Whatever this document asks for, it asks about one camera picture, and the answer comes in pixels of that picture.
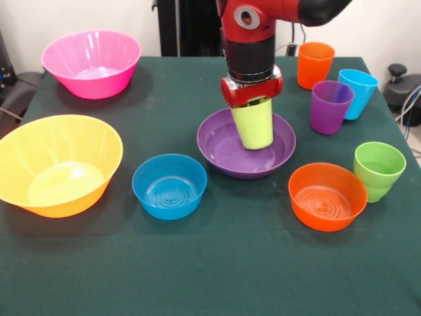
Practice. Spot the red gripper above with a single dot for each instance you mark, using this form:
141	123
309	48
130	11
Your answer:
253	92

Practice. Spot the lime yellow cup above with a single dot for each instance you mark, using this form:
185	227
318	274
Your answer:
255	128

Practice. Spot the purple bowl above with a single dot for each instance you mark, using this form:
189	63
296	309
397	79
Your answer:
223	154

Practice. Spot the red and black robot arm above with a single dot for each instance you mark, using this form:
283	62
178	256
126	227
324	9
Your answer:
253	36

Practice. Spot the black computer tower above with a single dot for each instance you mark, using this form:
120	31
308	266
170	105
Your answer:
5	66

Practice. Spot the black power adapter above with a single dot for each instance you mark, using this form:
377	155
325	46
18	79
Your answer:
291	49

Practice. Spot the orange cup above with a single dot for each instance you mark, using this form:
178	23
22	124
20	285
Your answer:
312	70

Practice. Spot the purple cup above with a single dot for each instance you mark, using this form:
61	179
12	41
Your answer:
329	118

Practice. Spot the blue cup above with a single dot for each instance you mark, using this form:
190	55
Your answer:
360	95

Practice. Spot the green cup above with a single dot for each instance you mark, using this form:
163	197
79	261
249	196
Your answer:
380	158
378	194

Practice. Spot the small blue bowl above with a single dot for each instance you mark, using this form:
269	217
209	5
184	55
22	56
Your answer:
169	210

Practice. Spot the small orange bowl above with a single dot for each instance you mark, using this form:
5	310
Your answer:
325	222

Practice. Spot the black equipment with knob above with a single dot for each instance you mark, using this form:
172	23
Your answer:
403	89

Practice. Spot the dark green tablecloth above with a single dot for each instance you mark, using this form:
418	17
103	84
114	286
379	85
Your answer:
230	263

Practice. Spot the large pink bowl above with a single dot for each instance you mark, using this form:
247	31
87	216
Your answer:
65	56

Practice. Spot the large orange yellow bowl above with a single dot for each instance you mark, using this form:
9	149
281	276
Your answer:
49	141

